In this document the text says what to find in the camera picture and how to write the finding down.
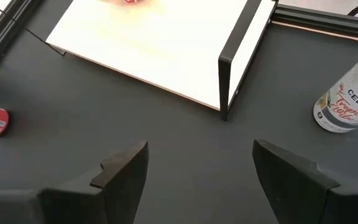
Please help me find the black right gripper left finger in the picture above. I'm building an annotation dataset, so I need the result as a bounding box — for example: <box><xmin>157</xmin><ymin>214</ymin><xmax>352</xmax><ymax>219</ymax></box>
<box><xmin>37</xmin><ymin>139</ymin><xmax>150</xmax><ymax>224</ymax></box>

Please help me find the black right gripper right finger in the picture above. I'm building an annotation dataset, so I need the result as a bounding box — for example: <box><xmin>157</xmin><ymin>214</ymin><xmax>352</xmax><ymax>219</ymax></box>
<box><xmin>252</xmin><ymin>139</ymin><xmax>358</xmax><ymax>224</ymax></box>

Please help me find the white Celsius drink can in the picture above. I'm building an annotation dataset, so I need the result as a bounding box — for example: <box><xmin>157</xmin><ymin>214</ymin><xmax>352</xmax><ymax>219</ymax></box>
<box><xmin>313</xmin><ymin>44</ymin><xmax>358</xmax><ymax>134</ymax></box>

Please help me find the wooden shelf with black frame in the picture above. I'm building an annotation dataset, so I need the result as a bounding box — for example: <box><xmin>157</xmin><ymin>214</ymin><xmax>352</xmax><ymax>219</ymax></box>
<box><xmin>25</xmin><ymin>0</ymin><xmax>279</xmax><ymax>122</ymax></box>

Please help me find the black aluminium table frame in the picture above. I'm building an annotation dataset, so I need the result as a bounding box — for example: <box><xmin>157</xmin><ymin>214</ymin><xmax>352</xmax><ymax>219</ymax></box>
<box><xmin>0</xmin><ymin>0</ymin><xmax>358</xmax><ymax>83</ymax></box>

